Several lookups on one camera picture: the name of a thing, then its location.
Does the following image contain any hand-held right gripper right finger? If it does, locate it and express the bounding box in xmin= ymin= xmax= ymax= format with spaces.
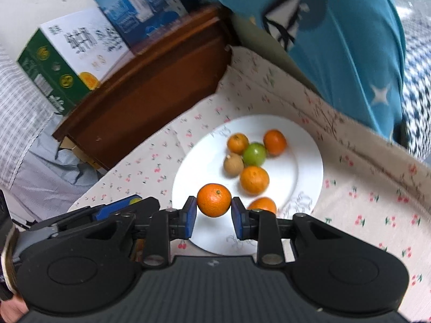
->
xmin=232 ymin=197 xmax=358 ymax=265

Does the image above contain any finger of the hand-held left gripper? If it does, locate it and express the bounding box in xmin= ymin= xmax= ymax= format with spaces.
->
xmin=30 ymin=196 xmax=142 ymax=232
xmin=112 ymin=197 xmax=161 ymax=222

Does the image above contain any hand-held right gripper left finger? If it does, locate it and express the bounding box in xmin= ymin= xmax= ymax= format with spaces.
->
xmin=84 ymin=196 xmax=198 ymax=267

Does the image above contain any orange mandarin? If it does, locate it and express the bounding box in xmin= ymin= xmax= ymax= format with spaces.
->
xmin=197 ymin=183 xmax=232 ymax=218
xmin=263 ymin=129 xmax=288 ymax=156
xmin=247 ymin=197 xmax=277 ymax=215
xmin=240 ymin=166 xmax=270 ymax=196
xmin=227 ymin=133 xmax=250 ymax=155

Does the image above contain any brown longan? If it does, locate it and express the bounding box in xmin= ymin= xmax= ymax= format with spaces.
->
xmin=223 ymin=153 xmax=244 ymax=176

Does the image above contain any white oval plate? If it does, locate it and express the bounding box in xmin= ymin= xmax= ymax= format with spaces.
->
xmin=172 ymin=115 xmax=324 ymax=255

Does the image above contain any person's left hand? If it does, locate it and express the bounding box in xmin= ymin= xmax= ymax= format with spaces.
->
xmin=0 ymin=295 xmax=30 ymax=323

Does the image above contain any blue grey striped cloth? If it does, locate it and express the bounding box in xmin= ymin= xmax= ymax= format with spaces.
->
xmin=10 ymin=114 xmax=105 ymax=216

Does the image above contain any brown wooden nightstand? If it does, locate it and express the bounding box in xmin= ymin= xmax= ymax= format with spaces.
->
xmin=52 ymin=5 xmax=239 ymax=170

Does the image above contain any checked cloth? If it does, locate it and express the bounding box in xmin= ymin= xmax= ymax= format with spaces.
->
xmin=0 ymin=45 xmax=56 ymax=189

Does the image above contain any cherry print bed sheet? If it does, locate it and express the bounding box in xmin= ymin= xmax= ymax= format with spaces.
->
xmin=67 ymin=91 xmax=431 ymax=320

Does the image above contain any floral branch print sheet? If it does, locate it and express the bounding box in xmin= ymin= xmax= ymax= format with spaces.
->
xmin=215 ymin=45 xmax=431 ymax=189

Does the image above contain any green carton box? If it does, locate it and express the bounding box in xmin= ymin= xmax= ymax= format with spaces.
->
xmin=17 ymin=7 xmax=132 ymax=115

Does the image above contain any blue carton box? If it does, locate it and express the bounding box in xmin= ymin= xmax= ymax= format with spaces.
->
xmin=92 ymin=0 xmax=189 ymax=49

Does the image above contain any blue white patterned blanket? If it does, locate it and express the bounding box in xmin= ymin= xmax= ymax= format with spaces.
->
xmin=392 ymin=0 xmax=431 ymax=165

